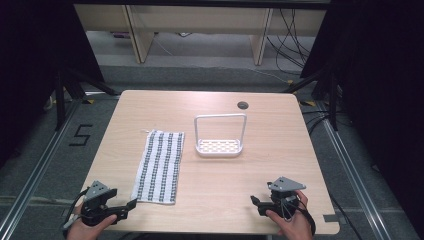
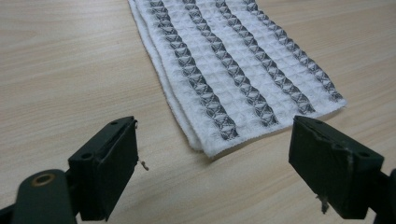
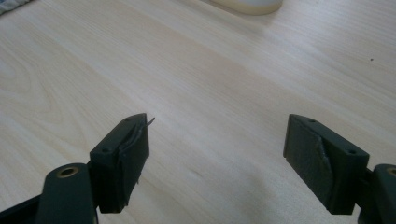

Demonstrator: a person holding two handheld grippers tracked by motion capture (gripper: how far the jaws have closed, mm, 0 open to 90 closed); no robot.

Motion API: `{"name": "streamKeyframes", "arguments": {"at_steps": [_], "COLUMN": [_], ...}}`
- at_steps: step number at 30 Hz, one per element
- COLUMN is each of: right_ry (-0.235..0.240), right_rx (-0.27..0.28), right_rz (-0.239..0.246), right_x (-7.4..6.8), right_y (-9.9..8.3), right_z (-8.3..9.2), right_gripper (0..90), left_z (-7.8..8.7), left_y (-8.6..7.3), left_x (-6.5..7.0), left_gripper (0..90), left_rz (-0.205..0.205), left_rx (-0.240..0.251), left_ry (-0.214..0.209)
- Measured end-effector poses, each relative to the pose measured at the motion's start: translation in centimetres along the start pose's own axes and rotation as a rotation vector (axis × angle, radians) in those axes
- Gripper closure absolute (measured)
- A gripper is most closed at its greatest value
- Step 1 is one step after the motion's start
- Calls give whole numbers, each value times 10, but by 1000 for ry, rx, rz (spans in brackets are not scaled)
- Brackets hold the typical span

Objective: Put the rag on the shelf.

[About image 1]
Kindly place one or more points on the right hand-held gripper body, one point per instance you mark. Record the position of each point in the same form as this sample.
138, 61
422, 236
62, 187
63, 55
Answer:
284, 196

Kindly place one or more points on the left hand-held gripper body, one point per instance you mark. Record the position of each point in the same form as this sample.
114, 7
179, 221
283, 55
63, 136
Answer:
96, 208

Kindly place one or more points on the black white striped towel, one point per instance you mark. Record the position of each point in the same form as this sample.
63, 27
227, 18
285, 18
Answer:
160, 166

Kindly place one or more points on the white towel rack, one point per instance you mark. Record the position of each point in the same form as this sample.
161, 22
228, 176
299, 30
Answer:
219, 148

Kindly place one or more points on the person's left hand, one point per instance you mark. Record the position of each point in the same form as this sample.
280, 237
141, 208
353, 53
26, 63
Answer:
83, 231

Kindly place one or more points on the person's right hand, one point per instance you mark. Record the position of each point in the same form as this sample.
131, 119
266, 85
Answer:
293, 226

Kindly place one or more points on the grey tape strip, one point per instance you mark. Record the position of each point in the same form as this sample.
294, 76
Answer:
330, 218

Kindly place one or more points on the black metal stand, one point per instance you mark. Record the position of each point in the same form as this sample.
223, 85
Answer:
66, 90
328, 93

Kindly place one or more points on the black curtain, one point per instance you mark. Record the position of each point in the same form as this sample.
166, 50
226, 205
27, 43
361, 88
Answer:
383, 83
33, 66

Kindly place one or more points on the beige wooden desk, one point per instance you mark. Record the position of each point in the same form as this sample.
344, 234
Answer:
200, 20

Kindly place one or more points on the aluminium floor rail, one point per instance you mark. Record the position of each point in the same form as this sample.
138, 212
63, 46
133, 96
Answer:
36, 173
356, 183

